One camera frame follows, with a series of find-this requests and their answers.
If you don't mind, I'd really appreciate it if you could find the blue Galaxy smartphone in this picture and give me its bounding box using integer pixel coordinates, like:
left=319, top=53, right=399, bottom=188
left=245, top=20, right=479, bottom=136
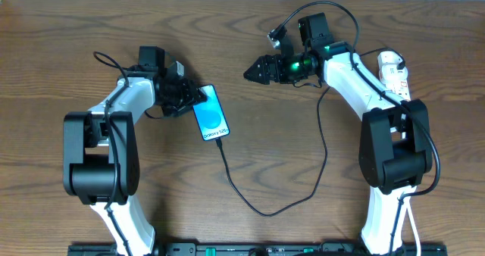
left=193, top=84, right=230, bottom=141

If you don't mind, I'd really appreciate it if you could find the black USB charging cable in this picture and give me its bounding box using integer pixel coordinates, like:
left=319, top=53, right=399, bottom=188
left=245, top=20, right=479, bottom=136
left=214, top=46, right=406, bottom=217

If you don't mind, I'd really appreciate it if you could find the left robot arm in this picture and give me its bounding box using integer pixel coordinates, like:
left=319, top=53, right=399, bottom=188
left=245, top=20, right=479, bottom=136
left=63, top=46, right=208, bottom=256

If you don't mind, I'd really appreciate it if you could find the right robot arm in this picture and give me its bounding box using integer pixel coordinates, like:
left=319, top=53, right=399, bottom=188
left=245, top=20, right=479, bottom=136
left=243, top=13, right=439, bottom=255

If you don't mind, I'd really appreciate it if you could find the white charger plug adapter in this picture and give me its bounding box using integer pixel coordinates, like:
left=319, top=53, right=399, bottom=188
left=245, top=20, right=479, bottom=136
left=377, top=51, right=405, bottom=70

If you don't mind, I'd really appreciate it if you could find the white power strip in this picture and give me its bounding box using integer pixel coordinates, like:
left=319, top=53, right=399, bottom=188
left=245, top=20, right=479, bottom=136
left=379, top=64, right=411, bottom=101

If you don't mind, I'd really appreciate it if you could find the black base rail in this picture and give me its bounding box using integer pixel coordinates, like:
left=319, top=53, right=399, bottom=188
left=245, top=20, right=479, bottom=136
left=67, top=241, right=448, bottom=256

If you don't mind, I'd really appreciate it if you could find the white power strip cord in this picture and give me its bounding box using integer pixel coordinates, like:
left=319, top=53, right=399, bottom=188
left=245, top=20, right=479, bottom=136
left=405, top=195, right=422, bottom=256

